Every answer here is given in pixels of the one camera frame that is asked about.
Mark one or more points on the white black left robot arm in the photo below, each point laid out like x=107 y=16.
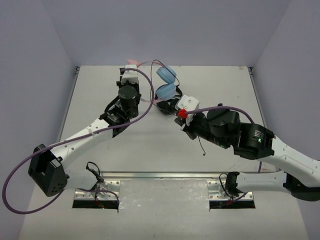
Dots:
x=52 y=171

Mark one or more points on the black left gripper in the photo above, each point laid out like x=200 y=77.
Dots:
x=119 y=83

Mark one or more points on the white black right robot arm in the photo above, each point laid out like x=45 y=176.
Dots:
x=297 y=175

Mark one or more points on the aluminium table edge rail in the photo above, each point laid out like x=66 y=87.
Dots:
x=158 y=175

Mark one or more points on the left metal mounting bracket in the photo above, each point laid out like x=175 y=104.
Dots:
x=103 y=195

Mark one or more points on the right metal mounting bracket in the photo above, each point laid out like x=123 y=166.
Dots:
x=220 y=198

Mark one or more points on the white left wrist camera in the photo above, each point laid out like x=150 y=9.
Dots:
x=129 y=76

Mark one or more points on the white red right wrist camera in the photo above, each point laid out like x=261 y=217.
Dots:
x=184 y=105

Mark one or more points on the black headphones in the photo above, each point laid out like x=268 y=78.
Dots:
x=168 y=107

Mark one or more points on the pink blue cat-ear headphones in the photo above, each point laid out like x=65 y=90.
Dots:
x=166 y=92

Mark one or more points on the metal mounting bracket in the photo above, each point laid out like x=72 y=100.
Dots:
x=103 y=195
x=220 y=198

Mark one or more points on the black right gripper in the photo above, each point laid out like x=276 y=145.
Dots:
x=187 y=129

